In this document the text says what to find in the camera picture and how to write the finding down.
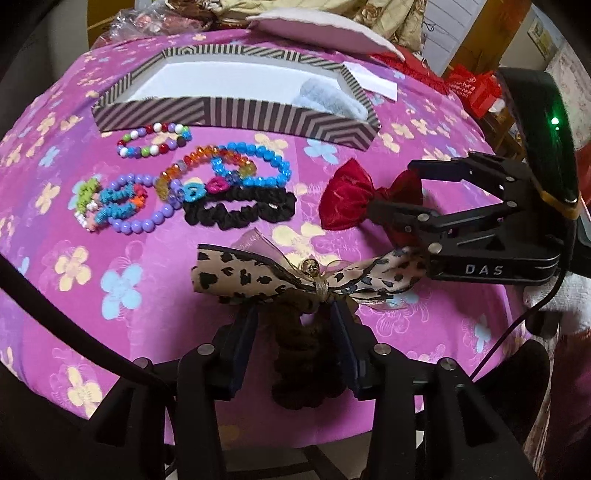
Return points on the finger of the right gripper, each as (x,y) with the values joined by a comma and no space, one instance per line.
(427,225)
(499,176)

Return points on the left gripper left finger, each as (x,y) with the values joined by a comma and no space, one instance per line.
(165,422)

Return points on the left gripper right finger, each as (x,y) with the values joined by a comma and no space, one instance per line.
(430,422)

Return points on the red ribbon bow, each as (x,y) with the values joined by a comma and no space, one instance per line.
(346,200)

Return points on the leopard print bow scrunchie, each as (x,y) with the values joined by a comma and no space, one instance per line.
(297,300)

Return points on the white fluffy scrunchie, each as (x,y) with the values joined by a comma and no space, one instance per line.
(321,96)

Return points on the black scrunchie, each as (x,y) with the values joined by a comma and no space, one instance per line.
(238,207)

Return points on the wooden shelf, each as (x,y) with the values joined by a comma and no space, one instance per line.
(502,134)

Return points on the red plastic bag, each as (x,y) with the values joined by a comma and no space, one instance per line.
(477,92)

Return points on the white paper sheet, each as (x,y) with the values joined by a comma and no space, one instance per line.
(372,82)

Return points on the red cloth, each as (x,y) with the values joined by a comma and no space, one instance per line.
(415,68)

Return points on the striped cardboard tray box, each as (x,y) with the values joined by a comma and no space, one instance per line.
(235,86)

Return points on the cream floral quilt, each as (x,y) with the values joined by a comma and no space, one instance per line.
(398,21)

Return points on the pink floral bed sheet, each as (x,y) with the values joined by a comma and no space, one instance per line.
(134,293)

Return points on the pale pink pillow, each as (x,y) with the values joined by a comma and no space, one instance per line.
(322,29)

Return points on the clear plastic bag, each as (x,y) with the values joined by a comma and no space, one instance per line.
(160,18)

